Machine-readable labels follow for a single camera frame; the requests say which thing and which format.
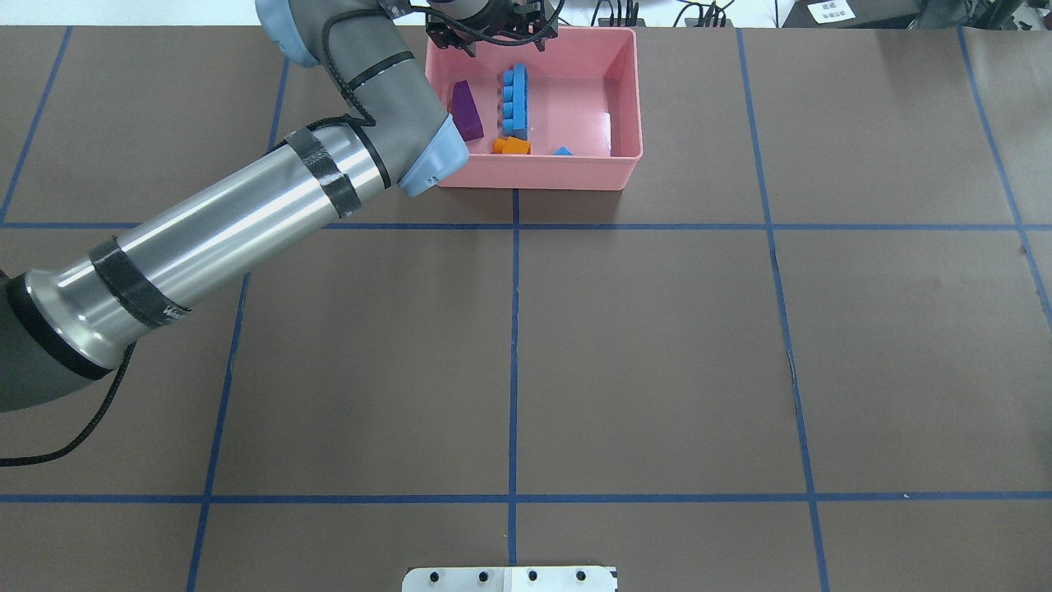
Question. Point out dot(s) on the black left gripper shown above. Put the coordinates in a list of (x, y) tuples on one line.
[(527, 18)]

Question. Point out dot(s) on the long blue toy block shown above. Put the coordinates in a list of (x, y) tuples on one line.
[(515, 93)]

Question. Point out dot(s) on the purple toy block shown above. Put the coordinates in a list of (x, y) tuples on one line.
[(464, 112)]

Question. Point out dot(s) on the orange toy block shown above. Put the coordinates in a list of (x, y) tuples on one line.
[(510, 146)]

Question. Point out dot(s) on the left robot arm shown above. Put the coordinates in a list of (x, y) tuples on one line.
[(63, 330)]

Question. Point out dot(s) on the pink plastic box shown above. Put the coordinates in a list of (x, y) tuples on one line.
[(583, 94)]

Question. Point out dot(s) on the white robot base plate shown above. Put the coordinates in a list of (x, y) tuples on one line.
[(511, 578)]

